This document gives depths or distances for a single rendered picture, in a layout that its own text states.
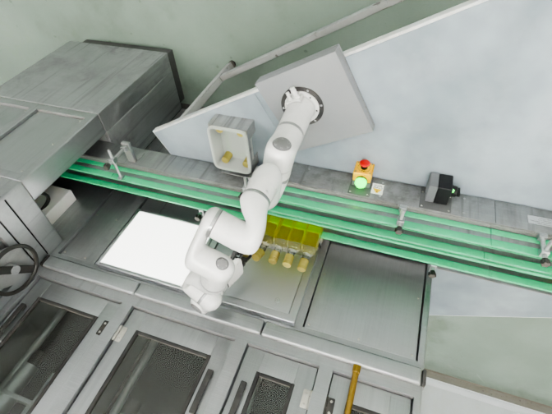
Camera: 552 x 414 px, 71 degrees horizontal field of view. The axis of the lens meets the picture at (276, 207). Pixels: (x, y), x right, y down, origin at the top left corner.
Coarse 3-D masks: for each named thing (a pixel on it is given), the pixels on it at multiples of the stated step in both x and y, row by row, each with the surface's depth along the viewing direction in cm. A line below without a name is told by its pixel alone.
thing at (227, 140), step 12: (216, 132) 160; (228, 132) 162; (240, 132) 150; (216, 144) 163; (228, 144) 166; (240, 144) 164; (216, 156) 166; (240, 156) 170; (228, 168) 167; (240, 168) 167
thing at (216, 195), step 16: (80, 160) 189; (112, 176) 180; (128, 176) 180; (144, 176) 180; (160, 176) 179; (176, 192) 171; (192, 192) 170; (208, 192) 170; (224, 192) 169; (240, 192) 169; (320, 224) 154; (384, 240) 148; (464, 256) 140; (528, 272) 135
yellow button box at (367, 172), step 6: (354, 168) 149; (360, 168) 148; (366, 168) 147; (372, 168) 148; (354, 174) 148; (360, 174) 147; (366, 174) 146; (372, 174) 150; (354, 180) 150; (366, 186) 150
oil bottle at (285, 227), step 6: (282, 222) 158; (288, 222) 158; (294, 222) 158; (282, 228) 155; (288, 228) 155; (276, 234) 153; (282, 234) 153; (288, 234) 153; (276, 240) 152; (282, 240) 151; (282, 246) 151
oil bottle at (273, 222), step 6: (270, 216) 160; (276, 216) 160; (270, 222) 158; (276, 222) 158; (270, 228) 155; (276, 228) 156; (264, 234) 154; (270, 234) 153; (264, 240) 152; (270, 240) 152
